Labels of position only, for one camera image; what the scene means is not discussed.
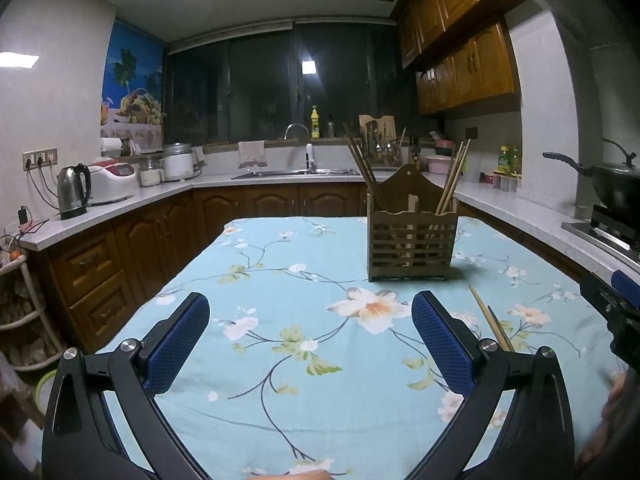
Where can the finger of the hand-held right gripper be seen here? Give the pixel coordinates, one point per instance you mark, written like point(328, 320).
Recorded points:
point(600, 295)
point(629, 287)

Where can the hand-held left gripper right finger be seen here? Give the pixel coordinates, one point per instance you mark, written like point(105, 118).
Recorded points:
point(442, 345)

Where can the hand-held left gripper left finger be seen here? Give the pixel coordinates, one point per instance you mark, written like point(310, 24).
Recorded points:
point(175, 345)

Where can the light wooden chopstick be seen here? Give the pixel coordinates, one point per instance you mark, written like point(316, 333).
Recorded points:
point(484, 315)

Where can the dark chopstick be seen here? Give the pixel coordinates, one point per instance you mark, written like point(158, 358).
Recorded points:
point(500, 329)

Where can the bunch of light chopsticks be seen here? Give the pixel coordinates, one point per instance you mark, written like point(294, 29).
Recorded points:
point(452, 182)

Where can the wooden utensil holder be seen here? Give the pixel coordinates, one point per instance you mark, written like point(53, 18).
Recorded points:
point(407, 185)

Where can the bunch of dark chopsticks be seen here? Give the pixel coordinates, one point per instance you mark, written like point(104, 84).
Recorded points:
point(364, 167)

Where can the person's right hand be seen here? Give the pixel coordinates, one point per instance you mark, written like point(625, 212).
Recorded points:
point(615, 405)

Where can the gas stove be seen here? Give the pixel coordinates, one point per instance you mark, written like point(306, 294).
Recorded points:
point(610, 230)

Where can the wooden base cabinets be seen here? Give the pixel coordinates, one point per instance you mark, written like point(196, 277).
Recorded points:
point(150, 240)

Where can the black wok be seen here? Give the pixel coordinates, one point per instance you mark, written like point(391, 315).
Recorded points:
point(615, 180)

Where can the spice jar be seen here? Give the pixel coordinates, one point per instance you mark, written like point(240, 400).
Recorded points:
point(506, 184)
point(498, 183)
point(515, 186)

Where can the green rimmed bucket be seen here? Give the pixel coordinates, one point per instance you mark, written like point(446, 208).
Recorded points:
point(42, 385)

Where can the floral light blue tablecloth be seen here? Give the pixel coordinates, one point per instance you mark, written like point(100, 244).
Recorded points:
point(310, 410)

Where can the green drink bottle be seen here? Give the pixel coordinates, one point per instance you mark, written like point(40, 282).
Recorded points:
point(516, 161)
point(504, 160)

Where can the white tubular shelf rack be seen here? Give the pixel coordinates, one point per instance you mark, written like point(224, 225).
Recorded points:
point(25, 285)

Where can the small red container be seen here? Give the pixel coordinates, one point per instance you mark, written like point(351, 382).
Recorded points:
point(486, 178)

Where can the glass jar white contents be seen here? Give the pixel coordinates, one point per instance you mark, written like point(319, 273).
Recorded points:
point(147, 175)

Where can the red and white rice cooker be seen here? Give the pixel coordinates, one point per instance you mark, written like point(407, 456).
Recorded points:
point(112, 182)

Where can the pink plastic basin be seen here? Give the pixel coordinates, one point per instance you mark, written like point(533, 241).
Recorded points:
point(440, 165)

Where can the white steel lidded cooker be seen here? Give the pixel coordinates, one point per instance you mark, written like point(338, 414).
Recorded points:
point(178, 164)

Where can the stainless steel electric kettle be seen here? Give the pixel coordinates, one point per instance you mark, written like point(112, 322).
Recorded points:
point(72, 195)

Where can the knife block with knives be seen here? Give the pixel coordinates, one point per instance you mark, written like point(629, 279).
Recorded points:
point(415, 152)

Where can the dish rack with cutlery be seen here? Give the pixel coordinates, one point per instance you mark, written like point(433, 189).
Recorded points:
point(387, 155)

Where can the black charger plug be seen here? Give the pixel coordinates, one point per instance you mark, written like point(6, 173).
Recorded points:
point(23, 215)

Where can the white dish towel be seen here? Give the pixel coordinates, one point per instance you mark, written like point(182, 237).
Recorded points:
point(251, 155)

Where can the paper towel roll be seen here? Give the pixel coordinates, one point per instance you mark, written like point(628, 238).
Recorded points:
point(112, 148)

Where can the stainless steel sink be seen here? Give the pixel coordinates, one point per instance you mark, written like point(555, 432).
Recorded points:
point(300, 174)

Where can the wooden cutting board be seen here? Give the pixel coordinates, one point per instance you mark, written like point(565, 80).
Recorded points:
point(382, 125)

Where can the chrome kitchen faucet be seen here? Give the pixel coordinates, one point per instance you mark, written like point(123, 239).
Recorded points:
point(310, 157)

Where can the dark slim bottle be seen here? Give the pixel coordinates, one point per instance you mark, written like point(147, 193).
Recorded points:
point(330, 126)

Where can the yellow dish soap bottle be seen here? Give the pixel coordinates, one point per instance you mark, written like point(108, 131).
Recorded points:
point(315, 125)

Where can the dark kitchen window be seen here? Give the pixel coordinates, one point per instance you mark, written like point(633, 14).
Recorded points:
point(250, 90)

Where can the grey range hood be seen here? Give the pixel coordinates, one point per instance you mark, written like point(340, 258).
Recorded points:
point(575, 5)

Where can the dark wall switch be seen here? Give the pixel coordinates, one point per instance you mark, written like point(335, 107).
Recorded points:
point(472, 134)

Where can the wall power socket strip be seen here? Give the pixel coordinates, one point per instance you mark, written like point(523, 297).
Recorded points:
point(40, 158)

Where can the tropical fruit wall poster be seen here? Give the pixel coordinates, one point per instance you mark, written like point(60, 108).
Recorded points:
point(132, 85)

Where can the wooden wall cabinets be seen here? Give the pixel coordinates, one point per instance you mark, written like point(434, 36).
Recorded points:
point(465, 35)

